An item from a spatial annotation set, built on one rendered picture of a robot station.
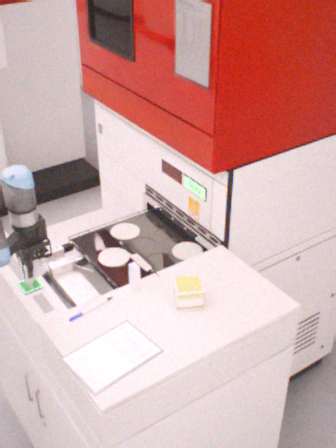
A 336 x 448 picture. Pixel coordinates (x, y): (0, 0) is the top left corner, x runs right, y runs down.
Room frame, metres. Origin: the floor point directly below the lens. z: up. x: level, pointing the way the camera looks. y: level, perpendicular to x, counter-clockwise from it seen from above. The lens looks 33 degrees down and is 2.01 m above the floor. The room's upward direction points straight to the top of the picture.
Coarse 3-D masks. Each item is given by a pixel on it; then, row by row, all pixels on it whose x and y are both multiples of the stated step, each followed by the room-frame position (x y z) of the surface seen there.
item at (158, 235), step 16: (112, 224) 1.68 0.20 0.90; (144, 224) 1.68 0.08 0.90; (160, 224) 1.68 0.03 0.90; (80, 240) 1.58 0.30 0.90; (96, 240) 1.59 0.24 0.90; (112, 240) 1.58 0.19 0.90; (128, 240) 1.58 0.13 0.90; (144, 240) 1.59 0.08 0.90; (160, 240) 1.59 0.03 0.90; (176, 240) 1.59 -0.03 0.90; (192, 240) 1.58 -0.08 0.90; (96, 256) 1.49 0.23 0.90; (144, 256) 1.49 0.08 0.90; (160, 256) 1.50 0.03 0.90; (112, 272) 1.41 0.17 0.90; (128, 272) 1.41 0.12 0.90; (144, 272) 1.41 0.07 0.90
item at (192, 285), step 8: (176, 280) 1.21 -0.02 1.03; (184, 280) 1.21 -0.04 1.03; (192, 280) 1.21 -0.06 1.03; (200, 280) 1.21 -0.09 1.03; (176, 288) 1.17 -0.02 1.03; (184, 288) 1.17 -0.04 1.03; (192, 288) 1.17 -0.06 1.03; (200, 288) 1.17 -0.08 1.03; (176, 296) 1.17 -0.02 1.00; (184, 296) 1.16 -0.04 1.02; (192, 296) 1.16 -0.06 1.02; (200, 296) 1.16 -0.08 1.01; (176, 304) 1.17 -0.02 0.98; (184, 304) 1.16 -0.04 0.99; (192, 304) 1.16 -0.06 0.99; (200, 304) 1.16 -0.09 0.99
